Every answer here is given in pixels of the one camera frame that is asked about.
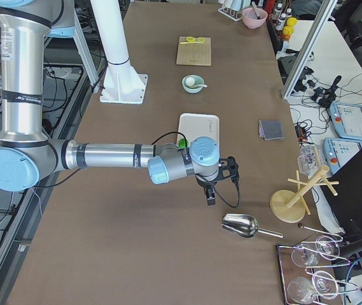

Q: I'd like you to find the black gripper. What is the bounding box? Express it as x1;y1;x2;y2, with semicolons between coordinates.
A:
195;156;239;206

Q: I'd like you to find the white steamed bun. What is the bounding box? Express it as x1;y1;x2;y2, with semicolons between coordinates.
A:
184;76;195;88

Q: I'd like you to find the light green bowl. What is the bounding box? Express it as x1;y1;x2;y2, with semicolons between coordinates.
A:
181;74;204;93

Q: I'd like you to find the pink bowl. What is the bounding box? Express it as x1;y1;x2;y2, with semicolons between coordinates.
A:
242;7;268;29

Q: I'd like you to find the metal scoop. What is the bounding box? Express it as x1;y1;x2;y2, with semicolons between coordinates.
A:
221;213;284;238

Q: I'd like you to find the green lime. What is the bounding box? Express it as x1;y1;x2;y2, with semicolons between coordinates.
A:
178;138;188;149

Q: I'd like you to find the white serving tray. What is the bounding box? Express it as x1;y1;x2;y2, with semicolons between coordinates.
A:
176;113;220;147

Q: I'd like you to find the wooden mug tree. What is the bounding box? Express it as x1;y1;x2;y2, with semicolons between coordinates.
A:
269;149;340;223

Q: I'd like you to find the grey folded cloth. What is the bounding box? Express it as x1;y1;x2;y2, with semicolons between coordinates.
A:
258;120;285;140

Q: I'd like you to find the clear plastic container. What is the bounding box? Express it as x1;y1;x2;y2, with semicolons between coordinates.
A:
297;144;322;176

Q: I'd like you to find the wine glass near left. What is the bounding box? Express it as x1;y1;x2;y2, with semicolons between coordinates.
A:
291;247;319;268

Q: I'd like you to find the wine glass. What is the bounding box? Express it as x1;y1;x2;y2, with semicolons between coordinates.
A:
315;235;340;261
312;270;338;299
291;247;319;268
287;276;314;304

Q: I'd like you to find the wine glass far right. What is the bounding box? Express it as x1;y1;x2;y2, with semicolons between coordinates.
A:
315;235;340;261

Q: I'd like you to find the wine glass front left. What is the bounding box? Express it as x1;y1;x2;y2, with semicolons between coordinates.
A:
287;276;314;304

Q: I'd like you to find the lower teach pendant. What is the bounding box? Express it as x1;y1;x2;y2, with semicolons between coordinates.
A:
323;137;362;174

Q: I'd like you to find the teach pendant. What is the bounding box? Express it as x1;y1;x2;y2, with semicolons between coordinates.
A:
323;137;362;174
329;102;362;140

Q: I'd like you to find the bamboo cutting board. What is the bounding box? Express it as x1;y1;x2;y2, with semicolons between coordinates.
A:
176;36;212;66

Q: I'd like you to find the wine glass front right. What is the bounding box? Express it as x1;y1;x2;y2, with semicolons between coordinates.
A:
312;270;338;299

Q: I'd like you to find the black laptop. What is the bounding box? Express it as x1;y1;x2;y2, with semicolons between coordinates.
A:
326;150;362;234

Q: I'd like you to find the upper teach pendant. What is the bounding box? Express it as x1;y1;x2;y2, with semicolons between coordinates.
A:
329;102;362;140

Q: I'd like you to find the yellow squeeze bottle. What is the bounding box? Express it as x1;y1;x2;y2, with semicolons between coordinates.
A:
281;17;297;41

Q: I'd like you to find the black wire glass rack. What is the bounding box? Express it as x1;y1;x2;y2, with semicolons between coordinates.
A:
276;235;358;304

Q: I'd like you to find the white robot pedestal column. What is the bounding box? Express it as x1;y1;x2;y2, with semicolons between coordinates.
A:
91;0;148;105

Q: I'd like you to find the white wire cup rack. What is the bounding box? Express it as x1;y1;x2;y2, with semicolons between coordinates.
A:
218;0;249;22

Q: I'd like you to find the aluminium frame post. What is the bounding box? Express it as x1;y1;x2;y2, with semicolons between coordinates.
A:
281;0;337;101

